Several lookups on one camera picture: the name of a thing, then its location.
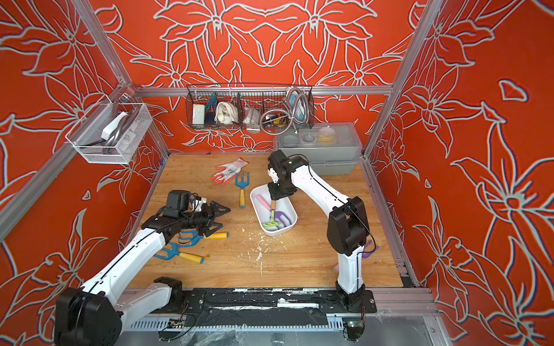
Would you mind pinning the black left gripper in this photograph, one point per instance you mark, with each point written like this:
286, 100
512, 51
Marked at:
215, 214

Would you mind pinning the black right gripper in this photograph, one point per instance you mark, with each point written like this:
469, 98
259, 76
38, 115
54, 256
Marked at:
273, 193

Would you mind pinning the blue rake yellow handle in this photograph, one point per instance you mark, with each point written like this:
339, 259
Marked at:
191, 238
172, 250

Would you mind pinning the purple rake pink handle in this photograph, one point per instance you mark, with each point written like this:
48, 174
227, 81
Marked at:
280, 216

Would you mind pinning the green rake wooden handle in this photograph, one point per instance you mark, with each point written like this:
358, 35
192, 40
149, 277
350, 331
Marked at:
272, 224

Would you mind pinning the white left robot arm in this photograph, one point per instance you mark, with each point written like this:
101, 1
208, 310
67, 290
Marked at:
96, 313

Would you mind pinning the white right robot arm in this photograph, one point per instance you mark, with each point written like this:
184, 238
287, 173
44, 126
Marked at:
347, 224

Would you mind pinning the white oval storage tray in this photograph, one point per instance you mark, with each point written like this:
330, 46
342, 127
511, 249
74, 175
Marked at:
285, 205

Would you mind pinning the grey lidded storage box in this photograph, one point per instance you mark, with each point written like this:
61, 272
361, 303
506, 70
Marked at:
331, 148

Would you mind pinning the white box in basket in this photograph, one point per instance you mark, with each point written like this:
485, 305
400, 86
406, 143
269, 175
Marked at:
199, 112

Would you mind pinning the red white work glove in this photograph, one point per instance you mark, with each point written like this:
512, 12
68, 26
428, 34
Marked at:
227, 172

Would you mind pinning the white cloth in basket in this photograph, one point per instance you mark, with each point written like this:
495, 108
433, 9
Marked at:
227, 113

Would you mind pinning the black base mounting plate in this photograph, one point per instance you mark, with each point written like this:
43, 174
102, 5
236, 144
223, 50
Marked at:
326, 301

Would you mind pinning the white device in side basket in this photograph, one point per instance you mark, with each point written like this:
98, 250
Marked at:
113, 125

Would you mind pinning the black wire wall basket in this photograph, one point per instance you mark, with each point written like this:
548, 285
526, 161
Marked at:
271, 109

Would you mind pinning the white wire side basket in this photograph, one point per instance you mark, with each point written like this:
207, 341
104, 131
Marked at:
85, 134

